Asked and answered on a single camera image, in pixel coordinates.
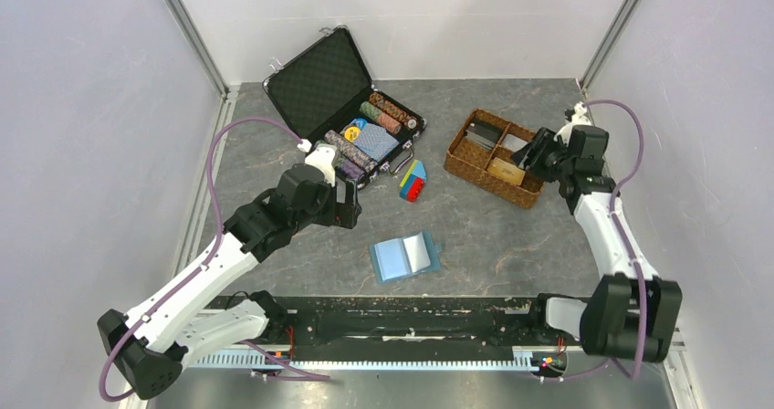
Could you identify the blue card holder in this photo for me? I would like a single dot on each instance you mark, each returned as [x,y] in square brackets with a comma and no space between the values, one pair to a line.
[405,257]

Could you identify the white card stack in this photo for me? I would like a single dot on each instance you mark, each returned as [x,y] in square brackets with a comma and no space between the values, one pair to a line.
[513,143]

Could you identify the colourful toy brick block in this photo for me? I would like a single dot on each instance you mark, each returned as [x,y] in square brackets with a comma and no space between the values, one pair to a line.
[413,182]

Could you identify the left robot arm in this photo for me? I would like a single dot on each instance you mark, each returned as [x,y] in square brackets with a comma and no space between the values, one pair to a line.
[150,345]

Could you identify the blue playing card deck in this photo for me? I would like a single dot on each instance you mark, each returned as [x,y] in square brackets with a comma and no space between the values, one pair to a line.
[375,141]

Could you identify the green pink chip stack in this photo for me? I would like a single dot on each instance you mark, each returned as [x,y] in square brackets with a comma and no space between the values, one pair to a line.
[383,119]

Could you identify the black poker chip case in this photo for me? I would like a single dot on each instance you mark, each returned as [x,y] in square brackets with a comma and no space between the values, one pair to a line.
[321,89]

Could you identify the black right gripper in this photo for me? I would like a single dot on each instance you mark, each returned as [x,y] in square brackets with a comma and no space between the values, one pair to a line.
[531,160]

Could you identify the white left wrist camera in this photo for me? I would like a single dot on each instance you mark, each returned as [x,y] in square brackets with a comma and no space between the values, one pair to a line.
[321,157]

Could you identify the white cable duct rail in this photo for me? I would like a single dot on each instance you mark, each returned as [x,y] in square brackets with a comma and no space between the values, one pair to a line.
[246,358]

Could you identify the dark card stack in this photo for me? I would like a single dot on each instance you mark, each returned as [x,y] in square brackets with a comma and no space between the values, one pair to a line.
[483,133]

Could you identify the yellow dealer chip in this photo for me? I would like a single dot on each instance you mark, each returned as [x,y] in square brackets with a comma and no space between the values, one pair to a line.
[351,133]

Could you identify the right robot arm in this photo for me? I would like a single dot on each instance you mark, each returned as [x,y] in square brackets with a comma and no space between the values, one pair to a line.
[632,313]

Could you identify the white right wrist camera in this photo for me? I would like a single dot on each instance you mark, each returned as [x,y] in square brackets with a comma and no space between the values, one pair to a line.
[578,115]

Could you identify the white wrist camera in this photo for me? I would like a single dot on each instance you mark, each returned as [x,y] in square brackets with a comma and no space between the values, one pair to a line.
[578,115]
[321,157]

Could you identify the gold VIP card stack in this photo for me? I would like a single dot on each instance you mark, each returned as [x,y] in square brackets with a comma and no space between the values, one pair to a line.
[506,171]

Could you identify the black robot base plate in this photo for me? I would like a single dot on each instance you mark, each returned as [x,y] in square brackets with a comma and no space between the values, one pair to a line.
[409,329]

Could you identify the woven wicker basket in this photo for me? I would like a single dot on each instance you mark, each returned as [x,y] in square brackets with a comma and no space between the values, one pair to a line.
[470,161]

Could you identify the brown orange chip stack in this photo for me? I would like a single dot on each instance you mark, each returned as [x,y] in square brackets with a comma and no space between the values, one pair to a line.
[404,117]

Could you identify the green purple chip stack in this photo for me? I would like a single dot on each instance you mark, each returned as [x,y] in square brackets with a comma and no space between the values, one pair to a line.
[342,163]

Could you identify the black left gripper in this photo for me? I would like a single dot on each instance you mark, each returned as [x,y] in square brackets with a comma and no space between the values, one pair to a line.
[343,214]

